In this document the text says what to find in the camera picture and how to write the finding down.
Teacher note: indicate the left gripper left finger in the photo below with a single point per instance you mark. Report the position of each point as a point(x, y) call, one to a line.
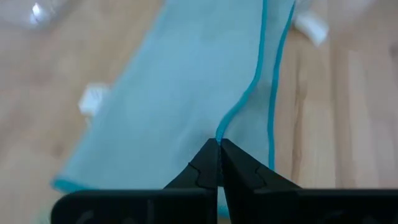
point(155, 205)

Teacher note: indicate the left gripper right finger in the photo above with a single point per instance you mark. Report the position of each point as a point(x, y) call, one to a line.
point(280, 205)

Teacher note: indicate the light blue microfiber towel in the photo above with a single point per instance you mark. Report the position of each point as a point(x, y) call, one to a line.
point(174, 93)

